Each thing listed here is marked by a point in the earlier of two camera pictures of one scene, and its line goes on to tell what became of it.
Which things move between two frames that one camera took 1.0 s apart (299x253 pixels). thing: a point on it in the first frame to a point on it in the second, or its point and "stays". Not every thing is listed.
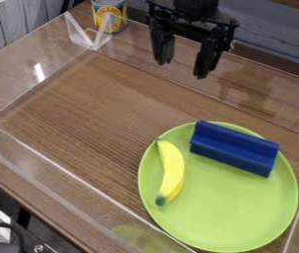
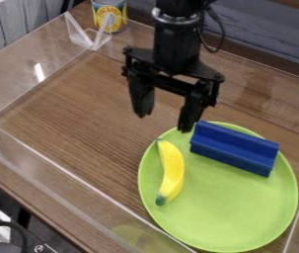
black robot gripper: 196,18 to 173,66
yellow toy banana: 172,170 stays
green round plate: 227,209 stays
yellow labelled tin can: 109,15 stays
